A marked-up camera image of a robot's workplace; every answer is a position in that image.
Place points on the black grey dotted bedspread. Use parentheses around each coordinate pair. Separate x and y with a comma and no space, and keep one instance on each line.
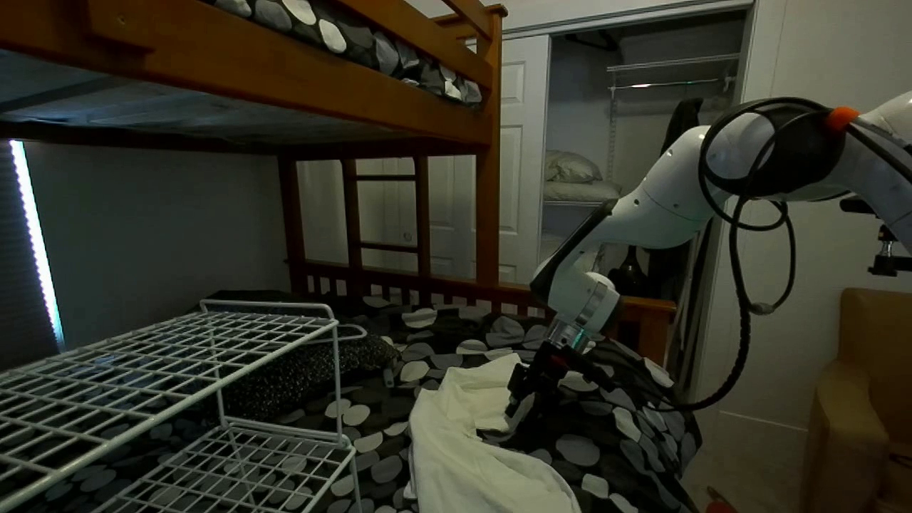
(606,427)

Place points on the dotted upper bunk mattress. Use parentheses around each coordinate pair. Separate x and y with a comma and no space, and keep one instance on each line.
(342,35)

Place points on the white folded closet bedding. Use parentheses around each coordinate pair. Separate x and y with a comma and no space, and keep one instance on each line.
(574,178)

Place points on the wooden bunk bed frame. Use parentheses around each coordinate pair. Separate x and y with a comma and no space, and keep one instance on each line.
(295,101)

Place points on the white wire shelf rack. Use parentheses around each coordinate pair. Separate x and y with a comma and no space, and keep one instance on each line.
(74,408)

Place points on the white pillowcase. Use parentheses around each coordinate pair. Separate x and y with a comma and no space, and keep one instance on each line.
(456,471)

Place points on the tan cardboard box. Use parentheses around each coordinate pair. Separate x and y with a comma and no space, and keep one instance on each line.
(858,447)

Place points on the white closet door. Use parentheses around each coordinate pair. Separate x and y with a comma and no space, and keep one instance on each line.
(526,79)

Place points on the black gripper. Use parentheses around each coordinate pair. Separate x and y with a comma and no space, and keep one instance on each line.
(553,364)

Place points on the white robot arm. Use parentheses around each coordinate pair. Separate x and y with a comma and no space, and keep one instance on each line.
(784,151)

